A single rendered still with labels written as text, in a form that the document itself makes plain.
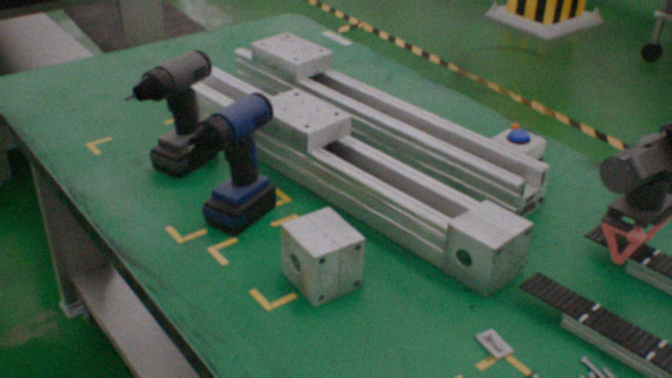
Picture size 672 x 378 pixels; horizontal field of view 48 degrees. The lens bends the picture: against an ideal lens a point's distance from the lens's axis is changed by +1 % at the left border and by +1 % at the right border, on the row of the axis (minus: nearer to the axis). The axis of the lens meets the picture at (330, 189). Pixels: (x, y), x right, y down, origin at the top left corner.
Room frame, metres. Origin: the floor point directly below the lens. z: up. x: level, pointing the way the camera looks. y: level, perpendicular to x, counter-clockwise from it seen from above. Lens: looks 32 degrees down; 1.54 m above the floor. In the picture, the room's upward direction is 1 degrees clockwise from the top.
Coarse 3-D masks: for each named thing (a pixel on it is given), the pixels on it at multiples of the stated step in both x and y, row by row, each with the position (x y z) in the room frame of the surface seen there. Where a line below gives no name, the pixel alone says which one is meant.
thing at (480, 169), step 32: (256, 64) 1.60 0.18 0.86; (320, 96) 1.45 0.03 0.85; (352, 96) 1.48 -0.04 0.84; (384, 96) 1.43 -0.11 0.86; (352, 128) 1.39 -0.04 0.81; (384, 128) 1.32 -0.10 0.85; (416, 128) 1.35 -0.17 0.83; (448, 128) 1.29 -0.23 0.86; (416, 160) 1.26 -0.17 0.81; (448, 160) 1.21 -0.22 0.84; (480, 160) 1.17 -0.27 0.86; (512, 160) 1.18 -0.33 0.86; (480, 192) 1.15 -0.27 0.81; (512, 192) 1.10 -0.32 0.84; (544, 192) 1.16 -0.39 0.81
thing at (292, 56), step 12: (276, 36) 1.66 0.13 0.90; (288, 36) 1.66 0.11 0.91; (252, 48) 1.61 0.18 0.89; (264, 48) 1.58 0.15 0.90; (276, 48) 1.58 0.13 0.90; (288, 48) 1.58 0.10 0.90; (300, 48) 1.59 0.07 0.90; (312, 48) 1.59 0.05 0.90; (324, 48) 1.59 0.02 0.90; (264, 60) 1.57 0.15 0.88; (276, 60) 1.54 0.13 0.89; (288, 60) 1.52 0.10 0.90; (300, 60) 1.52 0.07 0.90; (312, 60) 1.53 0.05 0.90; (324, 60) 1.55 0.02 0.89; (288, 72) 1.51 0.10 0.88; (300, 72) 1.50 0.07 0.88; (312, 72) 1.53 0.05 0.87
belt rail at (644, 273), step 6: (630, 264) 0.96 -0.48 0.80; (636, 264) 0.95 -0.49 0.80; (630, 270) 0.96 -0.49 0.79; (636, 270) 0.96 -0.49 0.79; (642, 270) 0.95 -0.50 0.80; (648, 270) 0.94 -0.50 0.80; (636, 276) 0.95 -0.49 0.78; (642, 276) 0.94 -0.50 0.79; (648, 276) 0.94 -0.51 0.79; (654, 276) 0.93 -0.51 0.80; (660, 276) 0.92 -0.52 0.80; (666, 276) 0.92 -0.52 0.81; (648, 282) 0.94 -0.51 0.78; (654, 282) 0.93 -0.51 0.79; (660, 282) 0.93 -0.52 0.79; (666, 282) 0.92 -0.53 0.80; (660, 288) 0.92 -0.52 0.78; (666, 288) 0.91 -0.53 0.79
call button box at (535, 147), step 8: (496, 136) 1.31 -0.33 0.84; (504, 136) 1.31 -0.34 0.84; (536, 136) 1.31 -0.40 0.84; (504, 144) 1.28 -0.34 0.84; (512, 144) 1.28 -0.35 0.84; (520, 144) 1.27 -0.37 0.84; (528, 144) 1.28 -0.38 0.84; (536, 144) 1.28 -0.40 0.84; (544, 144) 1.29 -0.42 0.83; (520, 152) 1.25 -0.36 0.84; (528, 152) 1.25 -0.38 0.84; (536, 152) 1.27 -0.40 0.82; (544, 152) 1.30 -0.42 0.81
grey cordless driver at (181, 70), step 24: (144, 72) 1.24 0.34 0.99; (168, 72) 1.24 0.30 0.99; (192, 72) 1.28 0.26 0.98; (144, 96) 1.19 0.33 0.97; (168, 96) 1.23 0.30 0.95; (192, 96) 1.29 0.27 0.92; (192, 120) 1.28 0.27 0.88; (168, 144) 1.25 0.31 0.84; (168, 168) 1.23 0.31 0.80; (192, 168) 1.25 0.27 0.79
